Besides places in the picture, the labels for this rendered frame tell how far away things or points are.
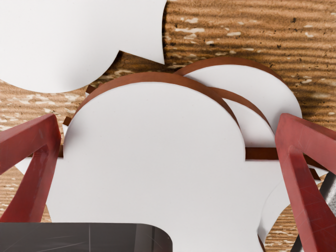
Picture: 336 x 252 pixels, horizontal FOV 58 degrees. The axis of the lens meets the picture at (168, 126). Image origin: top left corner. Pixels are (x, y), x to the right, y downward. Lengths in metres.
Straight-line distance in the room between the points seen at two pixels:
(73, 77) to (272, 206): 0.12
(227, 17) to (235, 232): 0.11
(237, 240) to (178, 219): 0.04
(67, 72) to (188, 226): 0.10
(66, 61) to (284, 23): 0.11
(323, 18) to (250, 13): 0.04
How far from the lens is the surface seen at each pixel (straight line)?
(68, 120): 0.20
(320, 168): 0.18
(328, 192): 0.30
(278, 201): 0.17
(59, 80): 0.17
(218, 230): 0.17
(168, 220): 0.16
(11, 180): 0.25
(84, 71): 0.16
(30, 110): 0.21
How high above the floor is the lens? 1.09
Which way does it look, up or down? 55 degrees down
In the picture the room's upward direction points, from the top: 180 degrees counter-clockwise
